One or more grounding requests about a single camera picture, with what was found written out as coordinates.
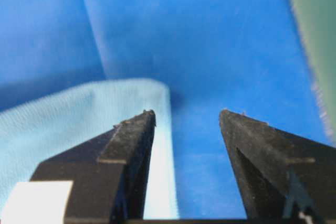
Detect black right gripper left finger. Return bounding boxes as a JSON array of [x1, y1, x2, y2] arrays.
[[1, 110, 156, 223]]

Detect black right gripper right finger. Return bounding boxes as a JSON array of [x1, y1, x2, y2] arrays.
[[219, 110, 335, 223]]

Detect light blue towel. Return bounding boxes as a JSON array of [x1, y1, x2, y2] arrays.
[[1, 79, 179, 219]]

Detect dark blue table cloth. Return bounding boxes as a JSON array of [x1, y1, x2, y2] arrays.
[[1, 0, 330, 219]]

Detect green backdrop sheet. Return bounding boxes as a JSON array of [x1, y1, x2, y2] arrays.
[[290, 0, 335, 143]]

